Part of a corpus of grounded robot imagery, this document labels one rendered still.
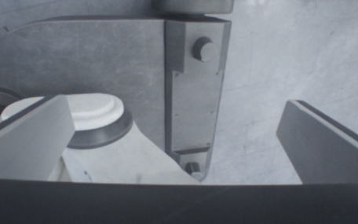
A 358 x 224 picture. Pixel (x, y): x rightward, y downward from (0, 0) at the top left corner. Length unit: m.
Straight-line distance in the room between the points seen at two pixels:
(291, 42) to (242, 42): 0.20
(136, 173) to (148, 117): 0.26
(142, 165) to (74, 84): 0.27
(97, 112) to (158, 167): 0.14
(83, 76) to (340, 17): 0.88
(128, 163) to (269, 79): 0.66
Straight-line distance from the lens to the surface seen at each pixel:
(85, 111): 0.36
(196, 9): 0.44
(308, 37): 0.88
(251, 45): 0.74
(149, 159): 0.31
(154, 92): 0.49
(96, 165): 0.32
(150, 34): 0.45
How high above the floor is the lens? 0.62
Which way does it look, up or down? 57 degrees down
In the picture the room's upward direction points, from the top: 158 degrees clockwise
